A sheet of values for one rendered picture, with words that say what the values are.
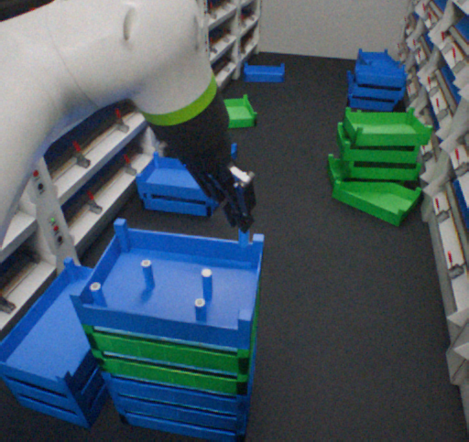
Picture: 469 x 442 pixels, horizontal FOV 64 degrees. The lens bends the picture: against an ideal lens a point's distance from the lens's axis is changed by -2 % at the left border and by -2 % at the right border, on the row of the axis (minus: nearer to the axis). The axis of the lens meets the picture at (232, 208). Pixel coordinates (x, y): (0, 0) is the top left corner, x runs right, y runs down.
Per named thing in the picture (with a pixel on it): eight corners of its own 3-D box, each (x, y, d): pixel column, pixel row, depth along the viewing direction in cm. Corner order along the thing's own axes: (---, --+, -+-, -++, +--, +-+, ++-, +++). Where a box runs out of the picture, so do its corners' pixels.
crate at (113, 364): (258, 312, 88) (260, 289, 83) (246, 397, 72) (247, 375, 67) (136, 295, 92) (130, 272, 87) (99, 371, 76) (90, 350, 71)
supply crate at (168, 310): (262, 263, 78) (264, 233, 73) (248, 350, 62) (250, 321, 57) (124, 246, 82) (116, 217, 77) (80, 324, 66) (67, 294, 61)
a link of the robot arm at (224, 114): (120, 117, 43) (176, 141, 39) (183, 53, 47) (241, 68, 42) (144, 151, 48) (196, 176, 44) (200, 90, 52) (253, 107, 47)
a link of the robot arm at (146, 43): (188, -34, 28) (163, -80, 34) (38, 36, 29) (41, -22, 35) (236, 105, 39) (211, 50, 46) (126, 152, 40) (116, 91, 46)
